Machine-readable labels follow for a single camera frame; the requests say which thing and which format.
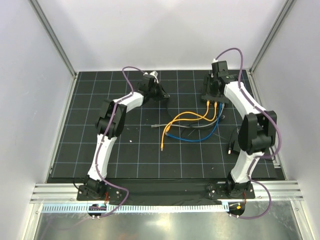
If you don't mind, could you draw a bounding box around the black network switch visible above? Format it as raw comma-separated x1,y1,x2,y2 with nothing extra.
201,73,238,105

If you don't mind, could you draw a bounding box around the orange ethernet cable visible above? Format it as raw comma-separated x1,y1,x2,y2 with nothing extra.
160,100,211,151
163,101,218,132

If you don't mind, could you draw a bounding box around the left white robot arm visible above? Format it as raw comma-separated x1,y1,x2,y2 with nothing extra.
77,71,170,201

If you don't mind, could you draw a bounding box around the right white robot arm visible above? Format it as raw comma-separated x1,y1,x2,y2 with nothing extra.
201,59,277,198

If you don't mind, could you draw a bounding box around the black grid mat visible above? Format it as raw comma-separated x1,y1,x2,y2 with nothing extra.
46,70,286,180

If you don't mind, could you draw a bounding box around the black power adapter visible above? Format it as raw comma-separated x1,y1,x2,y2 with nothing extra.
227,140,241,155

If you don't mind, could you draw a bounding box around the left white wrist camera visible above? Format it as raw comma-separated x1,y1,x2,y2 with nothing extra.
143,71,159,84

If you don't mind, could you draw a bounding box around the blue ethernet cable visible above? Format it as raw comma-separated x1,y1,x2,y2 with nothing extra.
166,102,225,143

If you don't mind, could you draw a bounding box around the grey ethernet cable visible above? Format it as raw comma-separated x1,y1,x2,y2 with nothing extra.
151,107,223,130

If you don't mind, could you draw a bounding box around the right aluminium frame post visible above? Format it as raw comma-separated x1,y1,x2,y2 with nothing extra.
249,0,296,74

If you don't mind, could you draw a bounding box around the aluminium frame post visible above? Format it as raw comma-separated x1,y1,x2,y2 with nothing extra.
249,0,296,74
28,0,77,78

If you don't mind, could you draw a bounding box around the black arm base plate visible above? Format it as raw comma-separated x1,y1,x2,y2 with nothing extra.
76,177,256,206

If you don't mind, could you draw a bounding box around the left aluminium frame post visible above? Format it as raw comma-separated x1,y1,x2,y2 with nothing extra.
28,0,77,78

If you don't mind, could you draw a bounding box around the aluminium front rail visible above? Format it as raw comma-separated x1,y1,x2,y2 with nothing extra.
30,180,304,204

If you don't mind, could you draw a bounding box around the slotted cable duct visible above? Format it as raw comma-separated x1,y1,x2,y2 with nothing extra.
41,202,229,214

